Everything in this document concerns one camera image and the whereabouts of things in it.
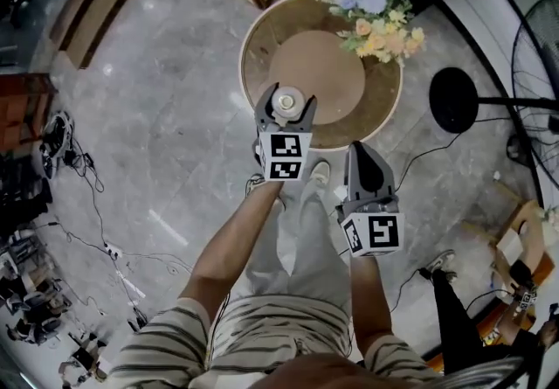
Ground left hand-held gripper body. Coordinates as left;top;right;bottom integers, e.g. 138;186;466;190
252;127;314;183

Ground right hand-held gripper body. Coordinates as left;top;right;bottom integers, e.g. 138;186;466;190
335;194;406;259

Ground person's right forearm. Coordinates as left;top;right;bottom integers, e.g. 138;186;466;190
349;254;394;356

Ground person's left forearm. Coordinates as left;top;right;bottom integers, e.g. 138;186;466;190
178;179;285;314

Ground round glass side table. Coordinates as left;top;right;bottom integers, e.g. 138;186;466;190
238;0;404;152

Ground person's right white shoe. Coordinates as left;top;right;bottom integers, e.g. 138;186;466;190
307;159;332;191

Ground person's white shoe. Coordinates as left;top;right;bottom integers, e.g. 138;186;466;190
246;175;267;197
307;159;332;191

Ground person's left white shoe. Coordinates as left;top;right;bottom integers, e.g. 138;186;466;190
246;175;267;197

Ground person's grey trousers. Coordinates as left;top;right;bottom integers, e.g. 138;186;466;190
244;185;353;305

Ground pastel artificial flower bouquet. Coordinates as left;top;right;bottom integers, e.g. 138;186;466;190
316;0;427;69

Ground small white box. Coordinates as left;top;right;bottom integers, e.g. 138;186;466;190
497;229;525;264

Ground small black round device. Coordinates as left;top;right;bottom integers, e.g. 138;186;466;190
506;133;532;161

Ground orange wooden bench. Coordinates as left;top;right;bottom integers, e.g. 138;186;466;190
425;255;556;373

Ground light wooden chair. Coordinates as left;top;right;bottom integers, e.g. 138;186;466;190
462;179;556;288

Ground person's striped beige shirt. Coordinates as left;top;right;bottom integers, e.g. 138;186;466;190
107;295;442;389

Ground long wooden floor platform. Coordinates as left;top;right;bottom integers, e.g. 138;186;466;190
47;0;171;70

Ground white platform black edge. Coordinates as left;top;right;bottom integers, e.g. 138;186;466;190
440;0;559;205

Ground grey white handheld device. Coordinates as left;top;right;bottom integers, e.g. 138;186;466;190
38;110;75;178

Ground brown wooden cabinet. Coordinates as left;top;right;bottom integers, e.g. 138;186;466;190
0;72;58;152

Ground black fan power cable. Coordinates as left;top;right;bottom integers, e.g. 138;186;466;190
392;118;512;187

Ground black pedestal fan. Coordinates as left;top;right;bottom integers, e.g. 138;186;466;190
428;0;559;200

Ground thin black floor cable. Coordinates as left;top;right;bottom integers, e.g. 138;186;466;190
65;137;114;248

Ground black camera equipment pile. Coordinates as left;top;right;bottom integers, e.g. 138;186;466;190
0;150;53;225

